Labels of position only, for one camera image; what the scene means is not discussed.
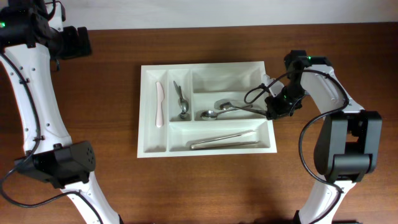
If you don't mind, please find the pink plastic knife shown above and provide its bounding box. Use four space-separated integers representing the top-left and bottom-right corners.
155 82 164 128

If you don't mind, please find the metal tablespoon farther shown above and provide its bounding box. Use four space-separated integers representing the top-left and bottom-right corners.
214 99 267 116

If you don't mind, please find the metal chopstick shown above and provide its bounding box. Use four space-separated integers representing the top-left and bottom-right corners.
190 141 257 151
191 130 255 145

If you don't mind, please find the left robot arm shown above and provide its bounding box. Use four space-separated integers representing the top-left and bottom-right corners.
1 1 122 223

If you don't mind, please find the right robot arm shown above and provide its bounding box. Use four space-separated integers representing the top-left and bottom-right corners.
265 50 382 223

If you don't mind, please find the white plastic cutlery tray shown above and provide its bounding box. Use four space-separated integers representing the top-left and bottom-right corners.
137 62 277 158

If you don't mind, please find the metal tablespoon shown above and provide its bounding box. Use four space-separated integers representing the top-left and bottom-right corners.
200 104 241 121

